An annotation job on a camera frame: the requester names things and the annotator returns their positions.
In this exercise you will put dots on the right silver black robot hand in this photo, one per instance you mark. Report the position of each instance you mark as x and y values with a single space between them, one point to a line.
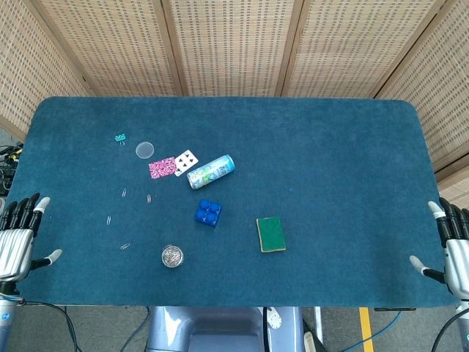
458 256

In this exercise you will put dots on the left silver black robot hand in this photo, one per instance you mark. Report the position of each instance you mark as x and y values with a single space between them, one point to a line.
14 249

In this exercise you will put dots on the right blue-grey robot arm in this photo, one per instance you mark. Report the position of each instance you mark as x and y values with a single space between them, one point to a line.
463 311

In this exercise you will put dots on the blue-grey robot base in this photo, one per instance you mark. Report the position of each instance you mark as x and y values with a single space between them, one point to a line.
220 330

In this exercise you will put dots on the clear container of paperclips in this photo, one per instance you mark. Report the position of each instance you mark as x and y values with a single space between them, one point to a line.
172 256

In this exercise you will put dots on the clear plastic lid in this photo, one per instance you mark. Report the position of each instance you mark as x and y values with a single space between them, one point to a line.
144 150

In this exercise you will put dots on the black bar under table edge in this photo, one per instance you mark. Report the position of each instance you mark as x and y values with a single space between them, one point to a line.
394 309

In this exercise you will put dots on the yellow floor tape strip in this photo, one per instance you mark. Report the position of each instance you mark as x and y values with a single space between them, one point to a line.
365 330

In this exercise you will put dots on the teal binder clip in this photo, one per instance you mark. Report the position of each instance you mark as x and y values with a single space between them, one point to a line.
119 138

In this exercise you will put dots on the white table leg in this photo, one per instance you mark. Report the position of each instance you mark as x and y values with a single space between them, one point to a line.
318 322

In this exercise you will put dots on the blue felt table cover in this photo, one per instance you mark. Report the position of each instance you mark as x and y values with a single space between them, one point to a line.
329 165

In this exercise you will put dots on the woven bamboo screen panel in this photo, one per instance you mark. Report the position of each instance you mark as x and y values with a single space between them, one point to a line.
234 47
22 73
348 47
110 47
439 91

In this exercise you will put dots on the pink patterned card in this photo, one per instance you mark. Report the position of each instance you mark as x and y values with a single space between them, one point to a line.
162 168

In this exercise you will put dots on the green yellow sponge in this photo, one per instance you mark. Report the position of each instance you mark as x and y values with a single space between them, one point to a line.
271 234

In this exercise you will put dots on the white clubs playing card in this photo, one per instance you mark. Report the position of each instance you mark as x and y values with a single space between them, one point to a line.
187 160

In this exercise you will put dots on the blue toy building block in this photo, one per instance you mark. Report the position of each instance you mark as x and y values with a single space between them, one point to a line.
207 214

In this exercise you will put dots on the light blue drink can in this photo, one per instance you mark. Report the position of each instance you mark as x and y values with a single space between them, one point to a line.
210 171

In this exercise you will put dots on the white perforated bracket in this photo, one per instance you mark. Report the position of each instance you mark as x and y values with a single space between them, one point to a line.
273 319

